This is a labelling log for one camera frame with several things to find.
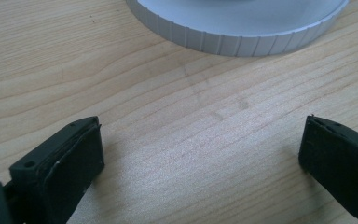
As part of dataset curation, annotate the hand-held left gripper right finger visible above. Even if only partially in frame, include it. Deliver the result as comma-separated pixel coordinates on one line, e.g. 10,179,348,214
297,114,358,224

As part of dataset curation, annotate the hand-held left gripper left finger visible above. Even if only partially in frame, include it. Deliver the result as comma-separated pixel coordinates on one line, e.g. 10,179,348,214
8,116,105,224

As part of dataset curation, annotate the round white ribbed base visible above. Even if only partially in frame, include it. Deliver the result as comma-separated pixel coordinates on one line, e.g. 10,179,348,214
125,0,351,58

